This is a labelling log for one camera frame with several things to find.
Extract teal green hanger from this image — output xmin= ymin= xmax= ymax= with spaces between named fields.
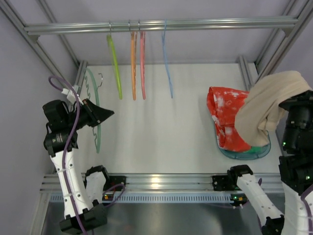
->
xmin=84 ymin=68 xmax=103 ymax=154

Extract beige trousers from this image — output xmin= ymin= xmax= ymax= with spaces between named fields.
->
xmin=234 ymin=70 xmax=313 ymax=147

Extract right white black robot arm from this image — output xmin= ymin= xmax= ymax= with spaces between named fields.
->
xmin=227 ymin=91 xmax=313 ymax=235

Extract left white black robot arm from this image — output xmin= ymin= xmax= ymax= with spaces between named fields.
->
xmin=43 ymin=98 xmax=114 ymax=235

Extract lime green hanger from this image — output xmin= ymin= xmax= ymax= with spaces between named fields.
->
xmin=107 ymin=34 xmax=123 ymax=100

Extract orange hanger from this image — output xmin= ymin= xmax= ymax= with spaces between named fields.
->
xmin=131 ymin=32 xmax=137 ymax=100

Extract pink hanger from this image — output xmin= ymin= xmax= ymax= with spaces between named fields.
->
xmin=140 ymin=31 xmax=146 ymax=100

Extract light blue hanger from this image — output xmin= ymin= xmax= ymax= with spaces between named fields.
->
xmin=161 ymin=20 xmax=174 ymax=99

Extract red white tie-dye garment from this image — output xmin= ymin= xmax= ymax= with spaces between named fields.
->
xmin=207 ymin=87 xmax=251 ymax=152

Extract teal plastic basket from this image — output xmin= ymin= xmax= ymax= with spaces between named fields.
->
xmin=212 ymin=116 xmax=271 ymax=160

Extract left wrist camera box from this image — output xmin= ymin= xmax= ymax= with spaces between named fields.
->
xmin=61 ymin=85 xmax=82 ymax=104

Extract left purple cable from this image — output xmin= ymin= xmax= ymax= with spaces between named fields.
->
xmin=48 ymin=75 xmax=127 ymax=235

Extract purple cable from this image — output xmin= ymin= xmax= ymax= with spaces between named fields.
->
xmin=254 ymin=177 xmax=313 ymax=221
xmin=48 ymin=75 xmax=127 ymax=235

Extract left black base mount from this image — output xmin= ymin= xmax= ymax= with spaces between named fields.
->
xmin=103 ymin=175 xmax=127 ymax=191

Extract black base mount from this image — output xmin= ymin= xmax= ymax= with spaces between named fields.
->
xmin=103 ymin=175 xmax=127 ymax=191
xmin=212 ymin=175 xmax=239 ymax=191

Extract front aluminium frame rail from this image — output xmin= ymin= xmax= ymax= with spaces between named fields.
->
xmin=40 ymin=173 xmax=284 ymax=194

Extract grey slotted cable duct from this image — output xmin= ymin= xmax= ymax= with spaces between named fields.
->
xmin=48 ymin=193 xmax=243 ymax=204

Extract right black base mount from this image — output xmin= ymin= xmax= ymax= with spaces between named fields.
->
xmin=212 ymin=175 xmax=239 ymax=191

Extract aluminium hanging rail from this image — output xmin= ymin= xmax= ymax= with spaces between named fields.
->
xmin=24 ymin=16 xmax=299 ymax=35

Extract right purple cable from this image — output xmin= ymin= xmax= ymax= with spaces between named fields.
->
xmin=254 ymin=177 xmax=313 ymax=221

